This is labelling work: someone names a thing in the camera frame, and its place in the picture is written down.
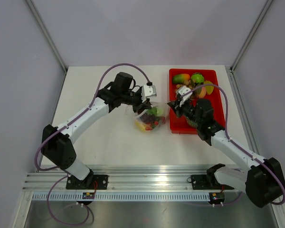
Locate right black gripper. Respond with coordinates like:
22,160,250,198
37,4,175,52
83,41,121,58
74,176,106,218
169,98,203,126

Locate pink red grape bunch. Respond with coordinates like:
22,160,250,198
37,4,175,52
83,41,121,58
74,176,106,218
154,116,166,126

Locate clear zip top bag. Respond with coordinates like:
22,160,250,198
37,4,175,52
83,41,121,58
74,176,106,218
125,102,170,132

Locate yellow mango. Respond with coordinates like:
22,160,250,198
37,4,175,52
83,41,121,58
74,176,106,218
135,122,149,132

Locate dark red grape bunch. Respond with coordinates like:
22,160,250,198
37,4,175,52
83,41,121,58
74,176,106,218
141,113,156,123

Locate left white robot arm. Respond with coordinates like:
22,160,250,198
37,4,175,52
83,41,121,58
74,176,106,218
40,72,156,189

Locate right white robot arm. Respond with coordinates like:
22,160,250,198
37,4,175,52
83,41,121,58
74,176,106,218
168,99,285,208

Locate red plastic tray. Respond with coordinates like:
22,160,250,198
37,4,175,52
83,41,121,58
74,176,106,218
169,68,226,135

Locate tan longan bunch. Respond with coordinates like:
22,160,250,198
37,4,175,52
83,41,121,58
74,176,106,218
175,80,198,100

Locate green netted melon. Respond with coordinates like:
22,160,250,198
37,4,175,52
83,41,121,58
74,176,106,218
186,117,198,128

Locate peach fruit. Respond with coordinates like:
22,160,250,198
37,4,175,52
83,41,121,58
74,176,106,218
172,74,190,85

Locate green leafy vegetable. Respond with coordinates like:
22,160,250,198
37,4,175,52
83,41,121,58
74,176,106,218
190,73,204,84

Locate yellow star fruit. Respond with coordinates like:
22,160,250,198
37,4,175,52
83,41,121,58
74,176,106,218
203,81,214,95

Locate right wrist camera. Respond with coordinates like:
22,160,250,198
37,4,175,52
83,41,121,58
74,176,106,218
176,86,193,101

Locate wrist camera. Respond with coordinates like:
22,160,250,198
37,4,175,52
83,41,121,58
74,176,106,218
176,86,193,101
141,82,157,102

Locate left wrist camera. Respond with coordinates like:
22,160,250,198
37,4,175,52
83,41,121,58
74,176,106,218
141,82,157,102

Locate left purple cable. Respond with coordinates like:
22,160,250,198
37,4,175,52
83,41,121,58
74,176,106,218
34,63,152,225

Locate purple cable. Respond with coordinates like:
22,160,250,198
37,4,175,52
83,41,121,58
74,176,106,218
180,84,285,207
34,63,152,225

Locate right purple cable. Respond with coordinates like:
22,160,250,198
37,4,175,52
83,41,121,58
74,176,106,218
180,84,285,207

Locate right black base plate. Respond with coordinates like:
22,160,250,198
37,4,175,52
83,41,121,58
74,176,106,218
187,174,234,190

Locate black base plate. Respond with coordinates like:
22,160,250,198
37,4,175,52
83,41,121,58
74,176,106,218
66,174,109,190
187,174,234,190

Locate aluminium rail beam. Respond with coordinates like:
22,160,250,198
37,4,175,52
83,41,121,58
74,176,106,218
22,165,210,192

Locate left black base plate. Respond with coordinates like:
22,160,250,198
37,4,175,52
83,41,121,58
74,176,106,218
66,174,109,190

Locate left aluminium frame post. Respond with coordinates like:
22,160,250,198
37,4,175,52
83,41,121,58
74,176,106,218
24,0,68,75

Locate aluminium frame post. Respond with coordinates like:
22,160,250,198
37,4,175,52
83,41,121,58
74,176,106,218
24,0,68,75
230,0,275,73

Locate white slotted cable duct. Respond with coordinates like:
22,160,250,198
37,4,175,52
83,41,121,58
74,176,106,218
32,191,210,202

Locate right aluminium frame post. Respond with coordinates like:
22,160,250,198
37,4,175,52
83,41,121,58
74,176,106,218
230,0,275,73

